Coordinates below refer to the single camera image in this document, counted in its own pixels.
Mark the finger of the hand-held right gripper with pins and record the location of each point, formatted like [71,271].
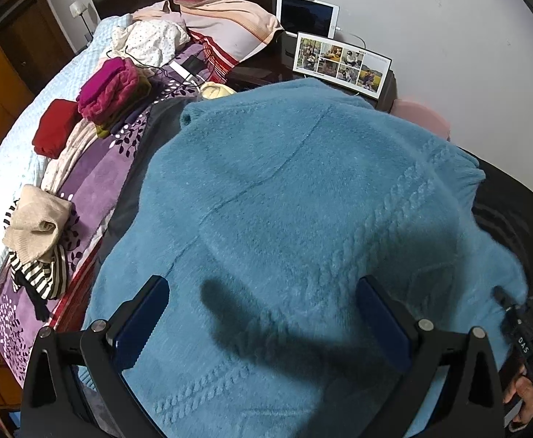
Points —
[503,297]

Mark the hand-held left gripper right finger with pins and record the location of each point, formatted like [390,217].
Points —
[385,324]

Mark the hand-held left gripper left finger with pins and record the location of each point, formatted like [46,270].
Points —
[140,324]

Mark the blue knitted sweater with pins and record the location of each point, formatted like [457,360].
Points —
[293,191]

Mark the person's right hand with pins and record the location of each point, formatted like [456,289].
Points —
[524,390]

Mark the black-and-white striped garment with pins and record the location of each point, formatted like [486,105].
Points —
[42,278]

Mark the beige knitted sweater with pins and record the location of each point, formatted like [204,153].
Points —
[38,221]

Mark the purple leaf-print blanket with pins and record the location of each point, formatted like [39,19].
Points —
[102,178]

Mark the beige patterned folded cloth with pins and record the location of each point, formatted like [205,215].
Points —
[67,157]

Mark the black lined cloth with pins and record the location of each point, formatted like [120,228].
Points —
[156,137]

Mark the olive folded garment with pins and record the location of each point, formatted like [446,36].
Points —
[104,131]

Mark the pink round object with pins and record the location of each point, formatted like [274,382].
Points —
[419,114]

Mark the light blue bedspread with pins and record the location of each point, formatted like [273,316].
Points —
[15,155]

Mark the red folded garment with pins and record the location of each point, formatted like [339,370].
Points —
[56,127]

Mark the magenta folded garment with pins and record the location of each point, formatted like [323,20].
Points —
[106,89]

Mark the pale yellow cloth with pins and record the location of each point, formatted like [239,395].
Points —
[216,91]

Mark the black power bank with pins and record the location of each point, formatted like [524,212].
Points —
[192,64]

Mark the photo display screen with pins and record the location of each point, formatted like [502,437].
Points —
[339,61]

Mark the dark wooden nightstand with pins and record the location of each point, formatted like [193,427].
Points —
[266,68]

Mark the white dotted garment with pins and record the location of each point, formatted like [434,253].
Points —
[152,41]

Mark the wooden wardrobe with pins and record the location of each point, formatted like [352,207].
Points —
[6,64]

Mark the pale pink garment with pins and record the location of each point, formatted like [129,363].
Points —
[156,11]

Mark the striped pillow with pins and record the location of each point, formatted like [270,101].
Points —
[230,23]

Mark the white tablet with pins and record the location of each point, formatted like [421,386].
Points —
[307,13]

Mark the bedside lamp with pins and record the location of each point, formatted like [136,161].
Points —
[78,9]

